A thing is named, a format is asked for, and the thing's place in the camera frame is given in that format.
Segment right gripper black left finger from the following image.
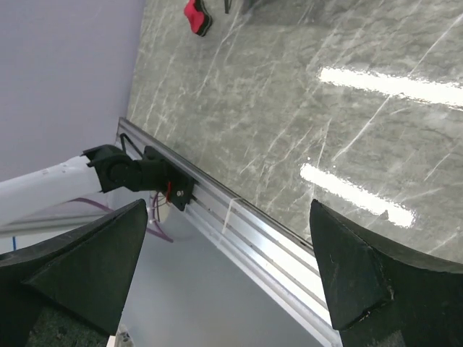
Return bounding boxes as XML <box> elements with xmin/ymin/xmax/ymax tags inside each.
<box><xmin>1</xmin><ymin>199</ymin><xmax>148</xmax><ymax>346</ymax></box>

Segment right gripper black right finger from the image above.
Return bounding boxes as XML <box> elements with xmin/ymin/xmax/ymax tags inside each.
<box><xmin>310</xmin><ymin>200</ymin><xmax>462</xmax><ymax>346</ymax></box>

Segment red and black eraser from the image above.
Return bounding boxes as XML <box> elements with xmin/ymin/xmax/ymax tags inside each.
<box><xmin>184</xmin><ymin>0</ymin><xmax>213</xmax><ymax>37</ymax></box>

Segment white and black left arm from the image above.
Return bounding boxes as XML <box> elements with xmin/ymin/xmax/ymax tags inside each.
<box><xmin>1</xmin><ymin>145</ymin><xmax>167</xmax><ymax>237</ymax></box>

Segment aluminium front rail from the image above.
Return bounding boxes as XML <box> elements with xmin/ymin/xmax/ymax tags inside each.
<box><xmin>116</xmin><ymin>118</ymin><xmax>342</xmax><ymax>346</ymax></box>

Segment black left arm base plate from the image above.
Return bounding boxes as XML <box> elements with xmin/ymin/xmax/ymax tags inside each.
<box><xmin>141</xmin><ymin>146</ymin><xmax>195</xmax><ymax>211</ymax></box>

